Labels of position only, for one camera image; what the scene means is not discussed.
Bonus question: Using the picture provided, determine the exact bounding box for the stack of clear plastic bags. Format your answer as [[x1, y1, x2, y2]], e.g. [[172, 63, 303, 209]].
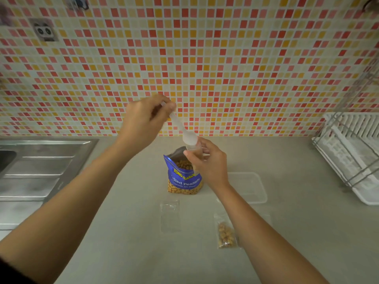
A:
[[159, 199, 180, 234]]

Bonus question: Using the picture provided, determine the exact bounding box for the stainless steel sink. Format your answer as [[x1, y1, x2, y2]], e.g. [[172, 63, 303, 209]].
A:
[[0, 138, 100, 231]]

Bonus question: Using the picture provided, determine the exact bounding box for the blue foil peanuts package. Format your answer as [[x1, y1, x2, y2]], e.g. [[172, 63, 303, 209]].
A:
[[163, 146, 205, 196]]

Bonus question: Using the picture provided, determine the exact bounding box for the clear plastic container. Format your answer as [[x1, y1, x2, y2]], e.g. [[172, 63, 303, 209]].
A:
[[218, 172, 268, 204]]

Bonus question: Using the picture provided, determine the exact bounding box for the white plastic spoon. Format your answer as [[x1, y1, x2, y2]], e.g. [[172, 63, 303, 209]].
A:
[[159, 100, 198, 146]]

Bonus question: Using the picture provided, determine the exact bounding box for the person's left hand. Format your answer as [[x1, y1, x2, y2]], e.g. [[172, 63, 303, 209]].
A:
[[117, 94, 177, 159]]

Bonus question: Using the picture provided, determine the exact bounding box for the black shirt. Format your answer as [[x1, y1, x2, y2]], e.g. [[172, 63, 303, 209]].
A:
[[0, 258, 36, 284]]

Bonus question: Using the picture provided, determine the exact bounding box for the person's left forearm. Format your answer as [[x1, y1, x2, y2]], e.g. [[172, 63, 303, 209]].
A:
[[0, 142, 140, 284]]

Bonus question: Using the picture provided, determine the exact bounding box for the white wire-framed dish rack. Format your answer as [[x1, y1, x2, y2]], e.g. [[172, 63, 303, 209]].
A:
[[311, 56, 379, 206]]

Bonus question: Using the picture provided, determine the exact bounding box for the small clear plastic bag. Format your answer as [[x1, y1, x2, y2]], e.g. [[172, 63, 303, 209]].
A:
[[214, 213, 239, 249], [185, 142, 211, 172]]

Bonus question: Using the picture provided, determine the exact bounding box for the grey wall socket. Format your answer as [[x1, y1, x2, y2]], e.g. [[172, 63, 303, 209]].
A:
[[28, 18, 59, 42]]

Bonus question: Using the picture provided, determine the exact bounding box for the person's right hand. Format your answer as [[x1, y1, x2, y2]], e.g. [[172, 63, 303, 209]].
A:
[[183, 137, 230, 192]]

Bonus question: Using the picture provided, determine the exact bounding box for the grey wall sticker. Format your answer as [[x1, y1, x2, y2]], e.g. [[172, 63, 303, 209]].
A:
[[64, 0, 89, 11]]

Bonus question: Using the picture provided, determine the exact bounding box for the person's right forearm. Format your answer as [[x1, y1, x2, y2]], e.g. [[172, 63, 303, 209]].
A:
[[218, 183, 329, 284]]

